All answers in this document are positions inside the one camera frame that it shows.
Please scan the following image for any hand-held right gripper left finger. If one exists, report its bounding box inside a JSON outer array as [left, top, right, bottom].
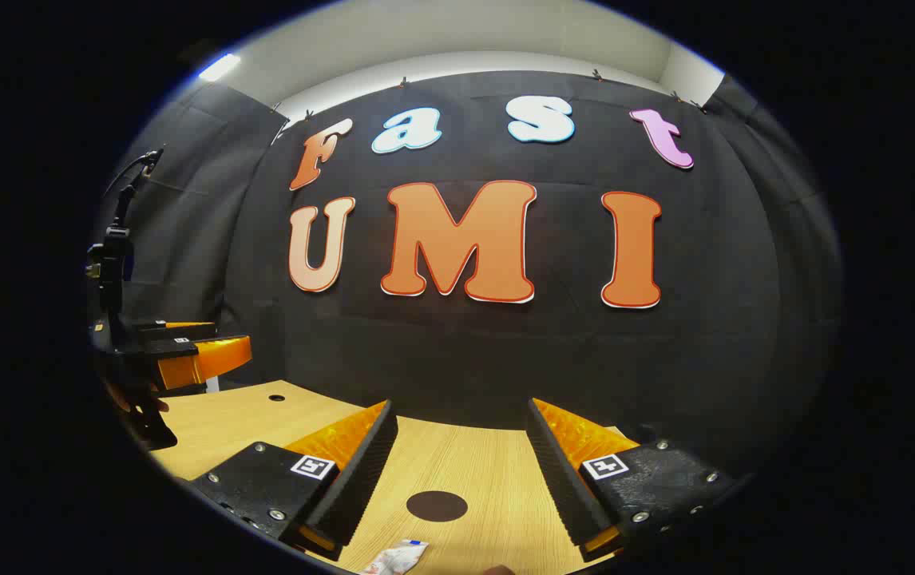
[[188, 399, 399, 561]]

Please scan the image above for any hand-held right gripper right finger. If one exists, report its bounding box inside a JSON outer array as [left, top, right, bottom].
[[526, 397, 736, 561]]

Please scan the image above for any dark round coaster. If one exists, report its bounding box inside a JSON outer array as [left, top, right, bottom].
[[406, 490, 469, 523]]

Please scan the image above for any white toothpaste tube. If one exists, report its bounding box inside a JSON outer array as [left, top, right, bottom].
[[360, 539, 430, 575]]

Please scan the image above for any wooden desktop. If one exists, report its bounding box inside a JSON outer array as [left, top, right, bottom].
[[146, 379, 642, 575]]

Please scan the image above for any plain black cloth panel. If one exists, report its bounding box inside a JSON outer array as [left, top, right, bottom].
[[701, 76, 846, 480], [102, 80, 291, 328]]

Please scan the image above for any black backdrop cloth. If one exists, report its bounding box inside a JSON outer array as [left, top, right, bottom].
[[218, 70, 786, 472]]

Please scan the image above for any white ceiling light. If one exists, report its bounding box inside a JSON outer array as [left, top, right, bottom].
[[197, 53, 243, 82]]

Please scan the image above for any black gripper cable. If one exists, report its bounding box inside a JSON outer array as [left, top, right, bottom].
[[102, 148, 164, 200]]

